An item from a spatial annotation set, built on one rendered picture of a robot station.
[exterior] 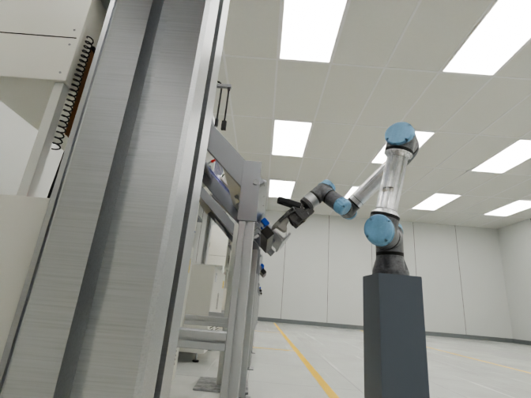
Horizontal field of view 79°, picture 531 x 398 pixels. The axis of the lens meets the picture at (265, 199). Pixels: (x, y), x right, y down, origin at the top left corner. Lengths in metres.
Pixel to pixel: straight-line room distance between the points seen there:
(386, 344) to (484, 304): 9.39
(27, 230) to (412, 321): 1.33
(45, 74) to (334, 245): 8.59
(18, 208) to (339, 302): 8.55
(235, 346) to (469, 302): 9.89
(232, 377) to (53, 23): 1.22
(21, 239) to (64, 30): 0.70
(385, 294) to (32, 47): 1.52
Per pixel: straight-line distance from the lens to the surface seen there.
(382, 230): 1.36
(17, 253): 1.07
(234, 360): 0.83
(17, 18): 1.49
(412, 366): 1.47
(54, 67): 1.29
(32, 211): 1.08
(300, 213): 1.49
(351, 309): 9.26
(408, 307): 1.45
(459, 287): 10.44
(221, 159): 0.95
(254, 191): 0.86
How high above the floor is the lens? 0.39
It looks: 18 degrees up
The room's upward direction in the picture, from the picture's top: 5 degrees clockwise
